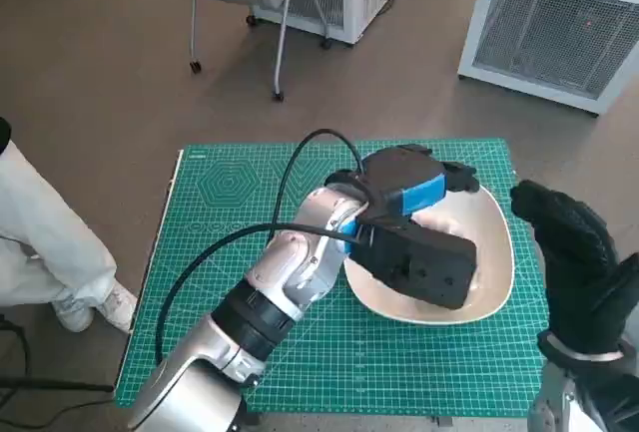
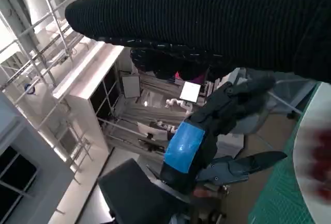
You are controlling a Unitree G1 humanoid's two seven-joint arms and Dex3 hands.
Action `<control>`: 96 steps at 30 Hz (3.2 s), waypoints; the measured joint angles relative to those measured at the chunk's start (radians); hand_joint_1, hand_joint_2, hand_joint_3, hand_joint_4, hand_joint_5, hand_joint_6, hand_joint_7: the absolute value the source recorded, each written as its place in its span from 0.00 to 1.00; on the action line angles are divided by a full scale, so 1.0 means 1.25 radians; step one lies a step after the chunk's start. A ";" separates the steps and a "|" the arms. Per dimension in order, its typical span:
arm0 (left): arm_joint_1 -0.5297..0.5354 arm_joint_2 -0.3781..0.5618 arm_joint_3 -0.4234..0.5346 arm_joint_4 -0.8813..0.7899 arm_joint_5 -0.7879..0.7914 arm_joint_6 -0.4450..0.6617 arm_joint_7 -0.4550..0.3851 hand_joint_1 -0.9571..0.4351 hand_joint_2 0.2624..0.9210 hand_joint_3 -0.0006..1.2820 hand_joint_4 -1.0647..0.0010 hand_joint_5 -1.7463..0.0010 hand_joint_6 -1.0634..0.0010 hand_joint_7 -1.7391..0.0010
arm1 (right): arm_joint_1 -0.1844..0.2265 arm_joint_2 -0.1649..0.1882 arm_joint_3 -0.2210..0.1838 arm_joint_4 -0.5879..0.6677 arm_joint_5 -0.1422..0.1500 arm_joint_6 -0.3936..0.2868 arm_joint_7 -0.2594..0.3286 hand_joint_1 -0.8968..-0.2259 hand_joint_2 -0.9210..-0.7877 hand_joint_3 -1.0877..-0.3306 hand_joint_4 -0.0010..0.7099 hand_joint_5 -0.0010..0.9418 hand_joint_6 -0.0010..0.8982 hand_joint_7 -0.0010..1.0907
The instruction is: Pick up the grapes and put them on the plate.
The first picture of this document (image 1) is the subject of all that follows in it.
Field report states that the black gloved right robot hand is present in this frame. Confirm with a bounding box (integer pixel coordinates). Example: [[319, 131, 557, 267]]
[[508, 179, 639, 358]]

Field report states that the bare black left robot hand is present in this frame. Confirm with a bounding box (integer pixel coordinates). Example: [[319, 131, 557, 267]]
[[359, 144, 479, 217]]

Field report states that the white square plate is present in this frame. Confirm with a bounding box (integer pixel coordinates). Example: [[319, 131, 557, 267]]
[[342, 183, 516, 326]]

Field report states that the green cutting mat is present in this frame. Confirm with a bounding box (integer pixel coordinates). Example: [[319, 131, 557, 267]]
[[114, 138, 546, 414]]

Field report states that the person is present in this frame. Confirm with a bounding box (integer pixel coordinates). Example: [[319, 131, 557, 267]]
[[0, 116, 140, 334]]

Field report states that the black floor bar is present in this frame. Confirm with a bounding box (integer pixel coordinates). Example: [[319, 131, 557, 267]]
[[0, 375, 117, 395]]

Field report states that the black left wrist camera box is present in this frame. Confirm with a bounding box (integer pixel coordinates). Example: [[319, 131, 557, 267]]
[[348, 219, 479, 311]]

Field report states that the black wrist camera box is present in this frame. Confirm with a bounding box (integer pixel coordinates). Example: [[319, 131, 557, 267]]
[[573, 371, 639, 432], [348, 219, 479, 311]]

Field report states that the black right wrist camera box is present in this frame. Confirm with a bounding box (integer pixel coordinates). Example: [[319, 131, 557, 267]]
[[573, 371, 639, 432]]

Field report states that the black floor cable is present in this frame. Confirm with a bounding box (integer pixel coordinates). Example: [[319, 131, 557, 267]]
[[0, 312, 31, 406]]

